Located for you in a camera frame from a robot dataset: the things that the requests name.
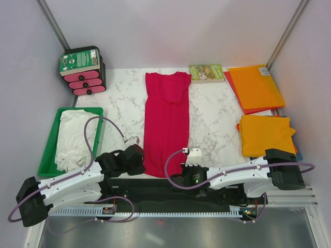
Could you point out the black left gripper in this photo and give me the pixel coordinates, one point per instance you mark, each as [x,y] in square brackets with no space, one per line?
[140,169]

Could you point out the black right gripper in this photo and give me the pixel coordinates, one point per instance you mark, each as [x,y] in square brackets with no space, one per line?
[184,168]

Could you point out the magenta pink t-shirt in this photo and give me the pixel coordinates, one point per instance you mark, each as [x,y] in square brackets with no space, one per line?
[167,122]

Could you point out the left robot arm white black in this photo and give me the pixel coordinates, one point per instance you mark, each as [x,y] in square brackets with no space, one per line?
[38,199]

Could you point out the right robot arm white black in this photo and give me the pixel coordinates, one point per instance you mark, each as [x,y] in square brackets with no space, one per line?
[277,169]

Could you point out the white crumpled t-shirt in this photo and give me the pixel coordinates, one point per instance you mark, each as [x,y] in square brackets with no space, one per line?
[71,149]

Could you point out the yellow folded t-shirt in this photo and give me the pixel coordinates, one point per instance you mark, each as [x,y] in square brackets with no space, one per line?
[260,133]

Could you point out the green plastic tray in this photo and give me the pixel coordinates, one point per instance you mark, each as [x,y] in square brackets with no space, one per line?
[47,167]

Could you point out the black pink drawer unit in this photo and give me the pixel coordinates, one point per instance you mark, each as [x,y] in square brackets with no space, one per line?
[88,82]

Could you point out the green illustrated paperback book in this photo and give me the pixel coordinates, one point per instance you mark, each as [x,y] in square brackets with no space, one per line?
[210,73]

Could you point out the orange folded t-shirt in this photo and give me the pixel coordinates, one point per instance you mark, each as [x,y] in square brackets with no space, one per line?
[295,148]

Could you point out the orange plastic folder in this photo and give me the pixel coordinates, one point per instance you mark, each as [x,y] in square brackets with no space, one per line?
[255,88]

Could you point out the blue folded t-shirt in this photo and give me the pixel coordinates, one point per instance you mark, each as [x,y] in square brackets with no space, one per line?
[299,156]

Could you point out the green book on drawers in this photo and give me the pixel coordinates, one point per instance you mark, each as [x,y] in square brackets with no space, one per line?
[79,62]

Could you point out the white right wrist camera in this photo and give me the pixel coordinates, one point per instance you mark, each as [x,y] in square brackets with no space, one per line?
[193,156]

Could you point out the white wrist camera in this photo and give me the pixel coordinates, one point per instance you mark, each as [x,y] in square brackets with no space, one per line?
[132,140]
[193,156]

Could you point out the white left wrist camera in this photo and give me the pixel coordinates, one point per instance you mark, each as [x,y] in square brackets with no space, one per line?
[132,140]

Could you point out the white slotted cable duct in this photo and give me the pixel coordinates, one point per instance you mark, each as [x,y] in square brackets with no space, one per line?
[101,211]

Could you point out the left aluminium corner post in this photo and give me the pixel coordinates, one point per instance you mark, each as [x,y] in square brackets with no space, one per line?
[46,10]

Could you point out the aluminium corner post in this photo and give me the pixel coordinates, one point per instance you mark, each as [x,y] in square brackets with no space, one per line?
[46,10]
[287,32]

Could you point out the right aluminium corner post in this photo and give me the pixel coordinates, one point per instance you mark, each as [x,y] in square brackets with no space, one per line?
[287,32]

